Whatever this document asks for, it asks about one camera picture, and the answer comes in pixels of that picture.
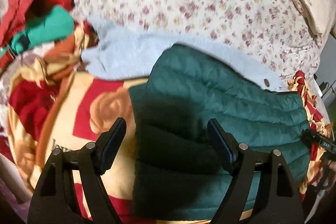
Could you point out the grey cabinet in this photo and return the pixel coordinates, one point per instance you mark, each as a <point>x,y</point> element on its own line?
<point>327,69</point>

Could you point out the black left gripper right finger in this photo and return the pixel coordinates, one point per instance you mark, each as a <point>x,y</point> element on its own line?
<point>277,198</point>

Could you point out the white power strip with plugs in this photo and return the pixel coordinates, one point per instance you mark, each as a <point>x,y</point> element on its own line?
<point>322,85</point>

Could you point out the bright green garment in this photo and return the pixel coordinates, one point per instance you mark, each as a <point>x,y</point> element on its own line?
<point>17,36</point>

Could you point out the light blue fleece garment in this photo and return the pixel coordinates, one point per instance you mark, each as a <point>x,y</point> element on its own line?
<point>124,53</point>

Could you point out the floral bed sheet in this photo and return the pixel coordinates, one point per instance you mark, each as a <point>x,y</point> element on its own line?
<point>274,32</point>

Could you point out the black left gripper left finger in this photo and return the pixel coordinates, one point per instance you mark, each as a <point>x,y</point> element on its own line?
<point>54,199</point>

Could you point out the dark green puffer jacket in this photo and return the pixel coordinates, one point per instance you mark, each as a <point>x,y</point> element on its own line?
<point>178,176</point>

